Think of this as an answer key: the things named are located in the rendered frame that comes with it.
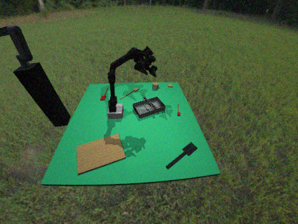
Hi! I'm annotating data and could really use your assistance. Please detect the light brown wooden board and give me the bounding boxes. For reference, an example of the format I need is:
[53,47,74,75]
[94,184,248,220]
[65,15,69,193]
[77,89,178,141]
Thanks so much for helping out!
[76,134,126,174]

